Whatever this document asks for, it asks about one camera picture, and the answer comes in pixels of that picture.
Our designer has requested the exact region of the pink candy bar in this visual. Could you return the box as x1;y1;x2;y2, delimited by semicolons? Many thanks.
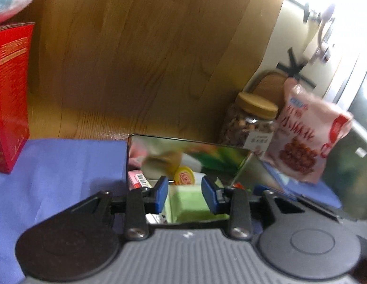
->
128;170;151;190

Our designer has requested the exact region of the light green bar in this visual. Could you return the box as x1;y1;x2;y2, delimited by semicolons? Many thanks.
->
164;185;229;224

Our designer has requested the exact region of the blue patterned tablecloth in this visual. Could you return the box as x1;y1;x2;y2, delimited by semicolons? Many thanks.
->
0;138;344;284

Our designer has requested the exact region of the pink fried twist bag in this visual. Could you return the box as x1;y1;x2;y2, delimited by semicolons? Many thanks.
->
264;78;353;184

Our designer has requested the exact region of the clear nut jar yellow lid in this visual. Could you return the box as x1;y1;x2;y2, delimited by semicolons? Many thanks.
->
219;92;278;158

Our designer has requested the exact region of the black metal tin box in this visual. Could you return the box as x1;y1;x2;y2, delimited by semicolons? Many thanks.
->
125;133;286;222

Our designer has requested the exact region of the wooden cutting board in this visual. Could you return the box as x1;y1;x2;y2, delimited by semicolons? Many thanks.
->
247;71;289;110

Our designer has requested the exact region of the white power strip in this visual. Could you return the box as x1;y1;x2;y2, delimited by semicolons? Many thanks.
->
303;4;335;64

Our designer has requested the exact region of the red gift bag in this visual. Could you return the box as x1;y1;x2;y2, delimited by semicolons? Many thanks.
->
0;22;34;174

